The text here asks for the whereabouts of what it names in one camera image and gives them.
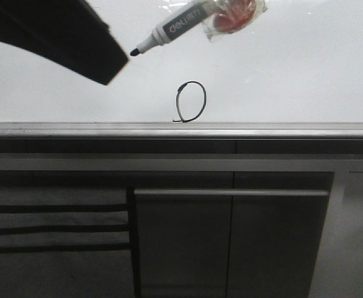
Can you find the white black whiteboard marker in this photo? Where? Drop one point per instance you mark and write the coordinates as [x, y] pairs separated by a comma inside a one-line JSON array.
[[177, 24]]

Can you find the grey drawer unit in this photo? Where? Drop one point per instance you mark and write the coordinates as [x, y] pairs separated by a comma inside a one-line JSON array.
[[67, 235]]

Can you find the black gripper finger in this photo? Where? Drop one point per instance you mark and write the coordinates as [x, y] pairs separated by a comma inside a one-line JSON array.
[[69, 33]]

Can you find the grey cabinet with doors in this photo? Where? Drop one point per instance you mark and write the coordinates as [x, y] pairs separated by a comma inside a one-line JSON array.
[[241, 234]]

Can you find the red magnet taped to marker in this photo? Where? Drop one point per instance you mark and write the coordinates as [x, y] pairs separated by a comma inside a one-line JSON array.
[[230, 17]]

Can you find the white whiteboard with metal frame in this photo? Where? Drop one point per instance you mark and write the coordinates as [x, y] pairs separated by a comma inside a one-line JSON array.
[[299, 65]]

